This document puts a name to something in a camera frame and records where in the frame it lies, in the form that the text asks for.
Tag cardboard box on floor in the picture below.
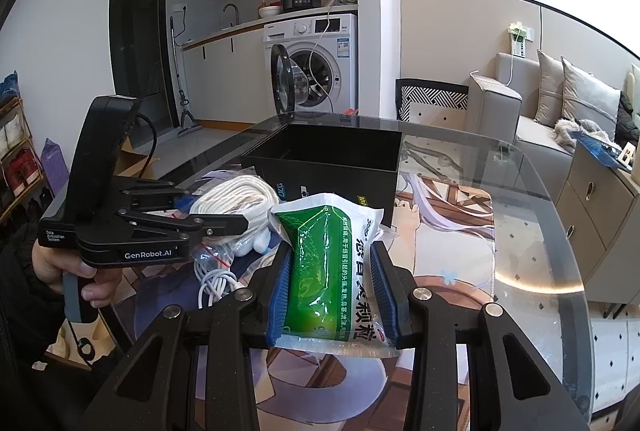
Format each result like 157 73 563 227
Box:
114 138 160 179

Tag white cord bag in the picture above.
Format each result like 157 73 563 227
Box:
189 174 279 258

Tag person's left hand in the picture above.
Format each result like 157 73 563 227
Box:
32 241 122 309

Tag white washing machine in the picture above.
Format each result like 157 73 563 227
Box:
264 12 358 114

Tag beige sofa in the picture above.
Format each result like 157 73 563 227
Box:
468 50 640 205

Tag beige side cabinet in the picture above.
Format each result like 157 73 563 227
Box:
555 144 640 305

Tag anime print table mat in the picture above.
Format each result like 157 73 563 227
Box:
112 162 499 431

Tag beige cushion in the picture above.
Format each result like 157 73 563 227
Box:
535 50 564 128

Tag patterned black white chair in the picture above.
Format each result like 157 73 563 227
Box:
395 78 469 121

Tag black cardboard box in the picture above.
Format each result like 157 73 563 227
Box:
241 125 401 226

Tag green white medicine pouch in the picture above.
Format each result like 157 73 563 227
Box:
269 193 398 359

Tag mop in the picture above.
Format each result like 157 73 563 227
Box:
169 17 202 139

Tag grey cushion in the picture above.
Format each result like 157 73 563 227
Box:
562 58 620 127

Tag wall phone socket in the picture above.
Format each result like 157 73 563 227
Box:
506 22 534 58

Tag white usb cable bundle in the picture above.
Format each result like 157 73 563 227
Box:
192 229 274 310

